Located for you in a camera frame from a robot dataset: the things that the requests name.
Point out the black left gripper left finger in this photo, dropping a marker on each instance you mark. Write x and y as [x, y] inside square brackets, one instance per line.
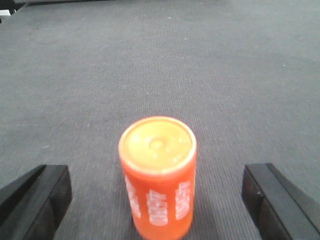
[33, 206]

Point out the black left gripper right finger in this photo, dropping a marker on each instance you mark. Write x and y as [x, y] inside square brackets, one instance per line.
[277, 207]

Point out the dark grey table mat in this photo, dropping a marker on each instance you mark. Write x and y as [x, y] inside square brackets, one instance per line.
[244, 75]

